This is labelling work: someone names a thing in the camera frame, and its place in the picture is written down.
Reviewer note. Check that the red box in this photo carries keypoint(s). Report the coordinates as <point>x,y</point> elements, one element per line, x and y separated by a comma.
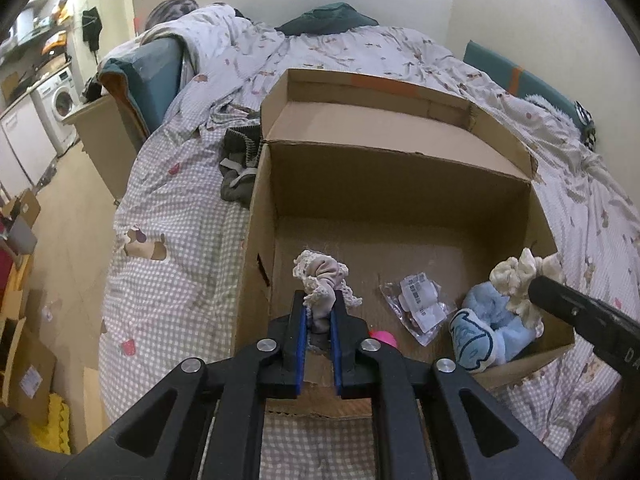
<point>5,272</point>

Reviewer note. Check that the black white checkered cloth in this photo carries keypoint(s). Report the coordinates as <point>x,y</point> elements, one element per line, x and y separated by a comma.
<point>586,127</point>

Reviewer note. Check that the dark patterned pillow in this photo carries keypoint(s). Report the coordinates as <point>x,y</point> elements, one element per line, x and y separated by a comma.
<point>167,12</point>

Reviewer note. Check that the white washing machine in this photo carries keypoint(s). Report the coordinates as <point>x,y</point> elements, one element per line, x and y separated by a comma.
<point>60,102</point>

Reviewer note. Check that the black hanging garment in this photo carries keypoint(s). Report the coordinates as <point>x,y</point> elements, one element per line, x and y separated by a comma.
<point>91,27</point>

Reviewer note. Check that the clear plastic packet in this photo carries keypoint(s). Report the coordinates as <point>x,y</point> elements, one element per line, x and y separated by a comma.
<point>417,305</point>

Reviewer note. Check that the teal headboard panel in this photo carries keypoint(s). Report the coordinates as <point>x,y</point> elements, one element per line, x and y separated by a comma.
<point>520,77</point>

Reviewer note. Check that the pink lace-edged scrunchie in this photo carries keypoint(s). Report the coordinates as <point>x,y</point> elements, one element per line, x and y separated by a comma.
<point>325,270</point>

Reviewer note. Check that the cardboard boxes on floor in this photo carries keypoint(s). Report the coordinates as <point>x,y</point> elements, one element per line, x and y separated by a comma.
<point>30,375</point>

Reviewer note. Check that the grey bin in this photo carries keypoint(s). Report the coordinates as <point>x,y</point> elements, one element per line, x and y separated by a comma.
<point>21,236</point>

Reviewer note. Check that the yellow foam mat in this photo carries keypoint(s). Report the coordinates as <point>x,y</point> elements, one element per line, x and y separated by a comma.
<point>50,425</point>

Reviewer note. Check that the small pink object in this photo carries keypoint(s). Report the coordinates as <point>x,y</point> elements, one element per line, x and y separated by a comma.
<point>384,338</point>

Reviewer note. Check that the brown cardboard box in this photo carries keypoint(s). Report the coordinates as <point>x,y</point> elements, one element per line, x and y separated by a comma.
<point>22,207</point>

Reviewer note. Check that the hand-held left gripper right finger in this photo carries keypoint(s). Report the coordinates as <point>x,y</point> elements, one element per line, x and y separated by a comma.
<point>336,360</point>

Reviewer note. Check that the wooden bedside stand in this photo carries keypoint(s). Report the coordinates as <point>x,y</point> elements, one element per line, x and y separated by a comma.
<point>102,135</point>

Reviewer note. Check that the blue fluffy plush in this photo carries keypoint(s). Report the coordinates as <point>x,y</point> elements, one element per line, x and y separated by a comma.
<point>492,320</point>

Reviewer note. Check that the teal blanket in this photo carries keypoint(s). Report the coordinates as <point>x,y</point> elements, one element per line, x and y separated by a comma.
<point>145,75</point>

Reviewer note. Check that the white fluffy cloth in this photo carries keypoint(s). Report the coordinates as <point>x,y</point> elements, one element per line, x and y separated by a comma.
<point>547,105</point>

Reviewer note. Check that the dark teal pillow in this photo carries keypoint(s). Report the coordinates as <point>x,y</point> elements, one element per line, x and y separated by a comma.
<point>325,17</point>

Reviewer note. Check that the cream ruffled scrunchie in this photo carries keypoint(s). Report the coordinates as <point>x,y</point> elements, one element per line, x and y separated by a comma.
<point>520,280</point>

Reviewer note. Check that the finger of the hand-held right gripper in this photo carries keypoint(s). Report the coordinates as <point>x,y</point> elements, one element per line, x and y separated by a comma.
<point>555,295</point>

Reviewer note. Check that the white floor cabinet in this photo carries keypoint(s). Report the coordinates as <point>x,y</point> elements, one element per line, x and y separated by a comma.
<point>20,145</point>

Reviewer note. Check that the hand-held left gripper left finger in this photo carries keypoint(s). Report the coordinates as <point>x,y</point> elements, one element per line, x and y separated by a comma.
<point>300,360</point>

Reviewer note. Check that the grey cloth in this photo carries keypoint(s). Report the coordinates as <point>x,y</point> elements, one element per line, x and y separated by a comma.
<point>237,170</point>

